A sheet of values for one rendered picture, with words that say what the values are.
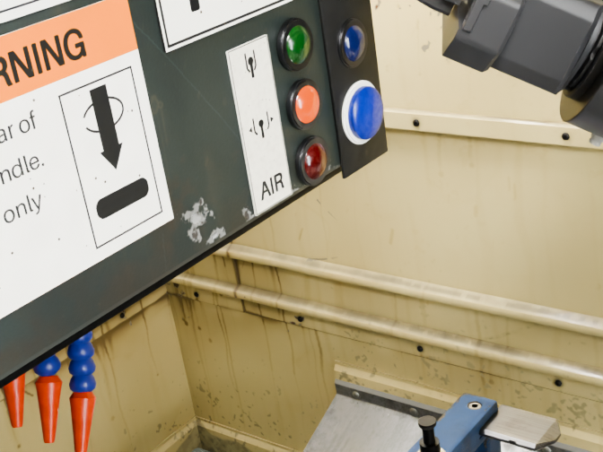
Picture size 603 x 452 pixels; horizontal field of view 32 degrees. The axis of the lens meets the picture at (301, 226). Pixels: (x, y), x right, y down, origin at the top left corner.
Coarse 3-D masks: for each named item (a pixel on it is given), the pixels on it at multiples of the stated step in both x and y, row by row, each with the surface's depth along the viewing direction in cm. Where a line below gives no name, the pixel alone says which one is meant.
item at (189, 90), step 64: (128, 0) 44; (192, 64) 48; (320, 64) 55; (192, 128) 48; (320, 128) 56; (192, 192) 49; (128, 256) 46; (192, 256) 50; (0, 320) 41; (64, 320) 44; (0, 384) 42
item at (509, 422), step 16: (496, 416) 104; (512, 416) 104; (528, 416) 103; (544, 416) 103; (480, 432) 102; (496, 432) 102; (512, 432) 101; (528, 432) 101; (544, 432) 101; (560, 432) 101; (528, 448) 99
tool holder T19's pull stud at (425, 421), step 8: (424, 416) 87; (432, 416) 87; (424, 424) 86; (432, 424) 86; (424, 432) 86; (432, 432) 86; (424, 440) 87; (432, 440) 86; (424, 448) 86; (432, 448) 86; (440, 448) 87
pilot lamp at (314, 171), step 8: (312, 144) 55; (320, 144) 56; (312, 152) 55; (320, 152) 55; (312, 160) 55; (320, 160) 55; (312, 168) 55; (320, 168) 56; (312, 176) 55; (320, 176) 56
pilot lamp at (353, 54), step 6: (348, 30) 56; (354, 30) 56; (360, 30) 57; (348, 36) 56; (354, 36) 56; (360, 36) 57; (348, 42) 56; (354, 42) 56; (360, 42) 57; (348, 48) 56; (354, 48) 56; (360, 48) 57; (348, 54) 56; (354, 54) 57; (360, 54) 57; (354, 60) 57
